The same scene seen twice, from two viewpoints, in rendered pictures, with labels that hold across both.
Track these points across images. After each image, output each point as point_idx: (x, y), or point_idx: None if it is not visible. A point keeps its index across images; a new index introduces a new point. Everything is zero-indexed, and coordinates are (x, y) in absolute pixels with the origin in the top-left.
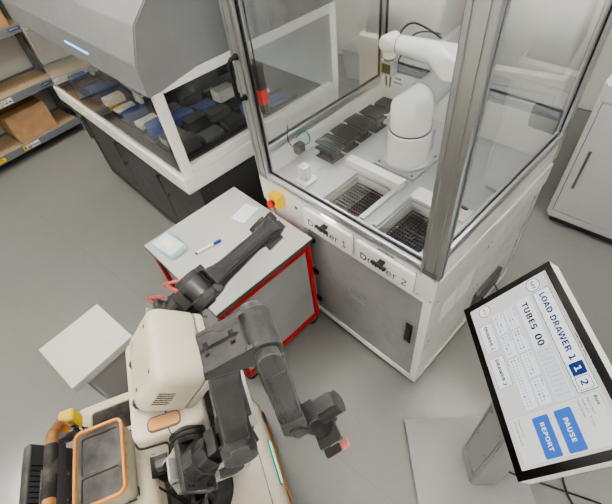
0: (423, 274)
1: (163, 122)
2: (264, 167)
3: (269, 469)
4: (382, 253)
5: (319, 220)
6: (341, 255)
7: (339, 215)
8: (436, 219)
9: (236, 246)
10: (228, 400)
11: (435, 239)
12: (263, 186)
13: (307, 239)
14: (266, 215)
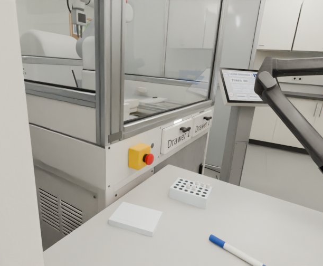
0: (211, 106)
1: None
2: (121, 116)
3: None
4: (201, 113)
5: (177, 127)
6: (176, 159)
7: (184, 107)
8: (218, 60)
9: None
10: None
11: (216, 74)
12: (110, 163)
13: (171, 165)
14: (272, 57)
